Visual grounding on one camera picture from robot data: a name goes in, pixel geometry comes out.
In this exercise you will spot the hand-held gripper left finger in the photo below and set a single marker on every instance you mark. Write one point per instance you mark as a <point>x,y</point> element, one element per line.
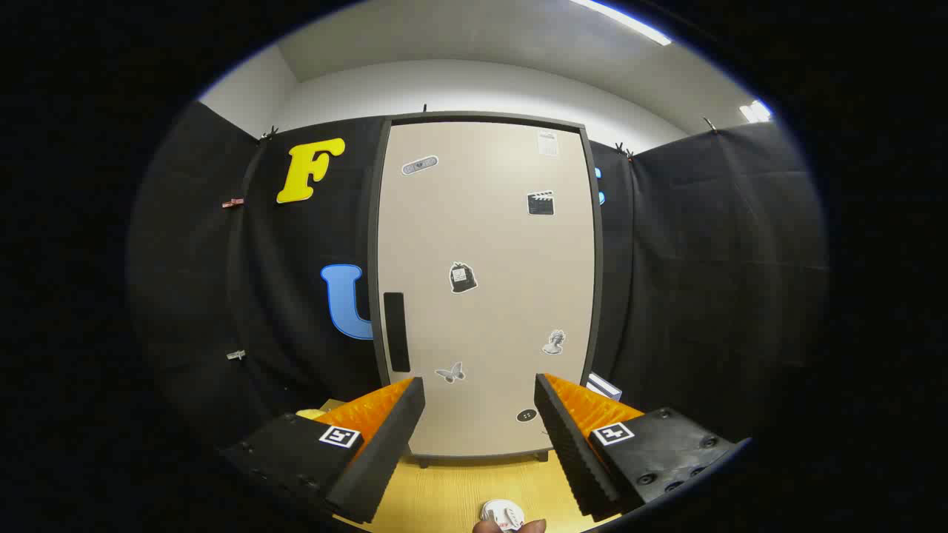
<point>385,451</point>

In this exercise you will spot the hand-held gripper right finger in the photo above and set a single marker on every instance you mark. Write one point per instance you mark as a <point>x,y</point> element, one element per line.
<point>574,451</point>

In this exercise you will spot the white shoe with red logo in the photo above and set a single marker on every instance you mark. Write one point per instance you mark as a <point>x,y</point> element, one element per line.
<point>498,511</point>

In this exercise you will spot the grey shoe cabinet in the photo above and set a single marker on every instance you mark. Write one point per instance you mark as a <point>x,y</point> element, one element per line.
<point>597,296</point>

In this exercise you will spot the beige shoe cabinet door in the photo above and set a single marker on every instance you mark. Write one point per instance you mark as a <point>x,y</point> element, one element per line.
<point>489,222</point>

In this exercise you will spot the black backdrop cloth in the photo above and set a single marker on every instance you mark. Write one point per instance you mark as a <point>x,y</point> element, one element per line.
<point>703,259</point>

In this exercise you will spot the red clip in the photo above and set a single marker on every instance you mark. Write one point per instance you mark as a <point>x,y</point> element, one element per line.
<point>233,203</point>

